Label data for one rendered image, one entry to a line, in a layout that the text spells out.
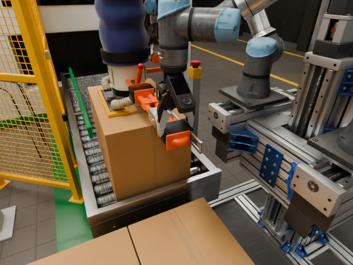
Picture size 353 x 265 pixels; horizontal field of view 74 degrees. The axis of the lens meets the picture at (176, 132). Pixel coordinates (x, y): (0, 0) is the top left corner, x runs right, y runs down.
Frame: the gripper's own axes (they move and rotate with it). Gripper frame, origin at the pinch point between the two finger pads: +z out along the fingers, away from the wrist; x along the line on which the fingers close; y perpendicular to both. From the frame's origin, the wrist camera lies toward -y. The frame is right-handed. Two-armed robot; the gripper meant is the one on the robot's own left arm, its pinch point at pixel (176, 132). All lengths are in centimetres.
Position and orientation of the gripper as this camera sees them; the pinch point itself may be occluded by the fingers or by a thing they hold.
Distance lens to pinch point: 71.1
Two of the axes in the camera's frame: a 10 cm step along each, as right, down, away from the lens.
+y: -4.0, -4.8, 7.8
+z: 0.0, 8.5, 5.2
